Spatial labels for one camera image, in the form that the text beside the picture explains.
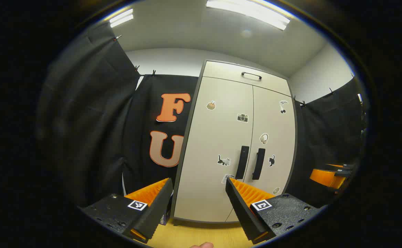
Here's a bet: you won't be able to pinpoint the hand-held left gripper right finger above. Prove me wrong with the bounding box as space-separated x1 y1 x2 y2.
225 177 327 245

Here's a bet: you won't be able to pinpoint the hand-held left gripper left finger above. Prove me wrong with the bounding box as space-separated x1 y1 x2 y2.
78 178 174 244

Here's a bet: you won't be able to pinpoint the beige cabinet door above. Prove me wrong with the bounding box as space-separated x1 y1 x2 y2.
226 85 297 223
173 76 254 223

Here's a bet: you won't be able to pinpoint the grey double-door shoe cabinet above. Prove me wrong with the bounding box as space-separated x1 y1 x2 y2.
171 60 298 226

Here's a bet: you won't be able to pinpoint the beige cabinet drawer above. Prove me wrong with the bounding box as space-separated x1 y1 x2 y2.
203 61 291 97

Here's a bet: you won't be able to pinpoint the blue and white booklets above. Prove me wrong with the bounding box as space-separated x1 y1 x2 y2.
160 203 172 226

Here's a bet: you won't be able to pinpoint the black backdrop cloth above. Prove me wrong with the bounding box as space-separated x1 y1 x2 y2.
37 22 367 210

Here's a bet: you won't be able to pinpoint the large ceiling light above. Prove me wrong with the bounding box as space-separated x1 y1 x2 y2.
206 0 291 31

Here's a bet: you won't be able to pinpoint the small ceiling light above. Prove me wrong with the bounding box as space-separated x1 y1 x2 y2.
110 9 134 28

